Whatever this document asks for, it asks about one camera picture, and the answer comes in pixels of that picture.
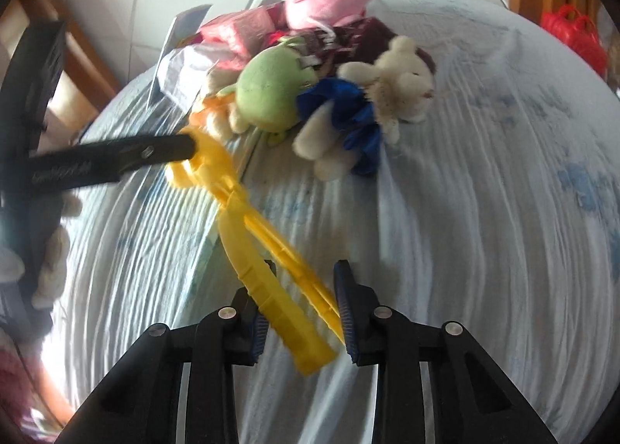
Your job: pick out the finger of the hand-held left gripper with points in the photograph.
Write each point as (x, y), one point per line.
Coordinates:
(164, 149)

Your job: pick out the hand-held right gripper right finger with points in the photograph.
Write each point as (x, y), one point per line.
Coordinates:
(346, 313)

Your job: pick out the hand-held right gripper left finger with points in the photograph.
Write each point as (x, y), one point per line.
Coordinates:
(259, 332)

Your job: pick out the yellow plastic tongs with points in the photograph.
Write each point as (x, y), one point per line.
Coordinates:
(232, 211)

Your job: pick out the small beige bear plush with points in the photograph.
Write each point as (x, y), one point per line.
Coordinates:
(220, 119)

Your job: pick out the white plastic bag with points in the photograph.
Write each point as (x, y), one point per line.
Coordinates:
(189, 66)

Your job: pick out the green plush toy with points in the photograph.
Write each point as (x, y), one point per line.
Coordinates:
(266, 90)

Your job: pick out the white paper booklet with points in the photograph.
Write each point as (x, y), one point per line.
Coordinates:
(186, 20)

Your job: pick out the pink box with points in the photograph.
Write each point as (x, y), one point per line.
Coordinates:
(237, 32)

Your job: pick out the beige fuzzy plush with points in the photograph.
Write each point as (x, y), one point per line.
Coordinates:
(53, 255)

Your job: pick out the dark maroon plush toy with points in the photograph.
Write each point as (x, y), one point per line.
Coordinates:
(373, 39)

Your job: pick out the white bear plush blue dress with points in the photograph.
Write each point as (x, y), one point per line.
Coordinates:
(402, 81)

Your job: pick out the person's pink knit clothing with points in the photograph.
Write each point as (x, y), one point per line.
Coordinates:
(14, 386)

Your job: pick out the red plastic bag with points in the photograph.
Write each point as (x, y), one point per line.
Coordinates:
(576, 37)

